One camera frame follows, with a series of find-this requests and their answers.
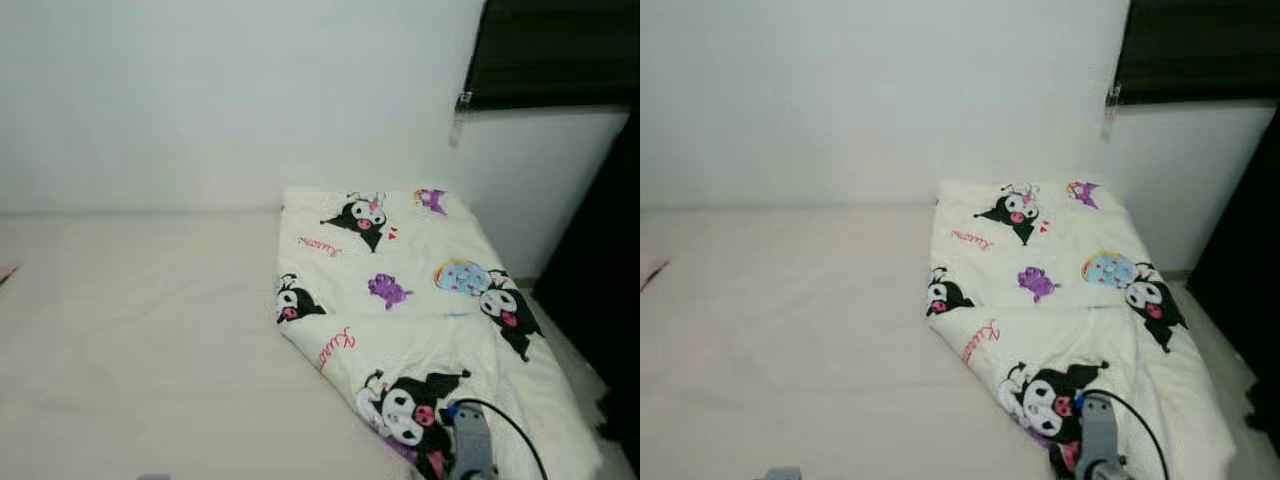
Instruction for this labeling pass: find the cartoon print cream quilt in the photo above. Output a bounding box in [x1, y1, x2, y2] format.
[275, 185, 606, 480]
[925, 178, 1241, 480]

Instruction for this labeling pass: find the black cabinet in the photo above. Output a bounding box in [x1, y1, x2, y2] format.
[1185, 105, 1280, 461]
[533, 105, 641, 476]

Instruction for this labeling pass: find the beige sheeted mattress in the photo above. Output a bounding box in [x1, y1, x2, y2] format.
[0, 208, 561, 480]
[640, 203, 1201, 480]

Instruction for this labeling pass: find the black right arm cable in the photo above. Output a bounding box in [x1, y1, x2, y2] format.
[450, 398, 549, 480]
[1078, 388, 1171, 480]

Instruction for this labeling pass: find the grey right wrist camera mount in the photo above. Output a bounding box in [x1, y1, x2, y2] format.
[447, 403, 498, 476]
[1075, 392, 1123, 471]

